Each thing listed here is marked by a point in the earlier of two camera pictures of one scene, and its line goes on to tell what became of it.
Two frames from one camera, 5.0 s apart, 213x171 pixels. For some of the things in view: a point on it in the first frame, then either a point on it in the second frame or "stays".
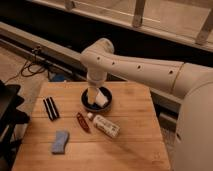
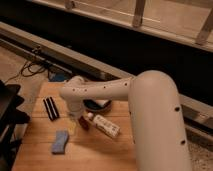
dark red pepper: (83, 122) stays
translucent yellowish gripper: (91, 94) to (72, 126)
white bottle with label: (106, 126) stays
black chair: (10, 120) stays
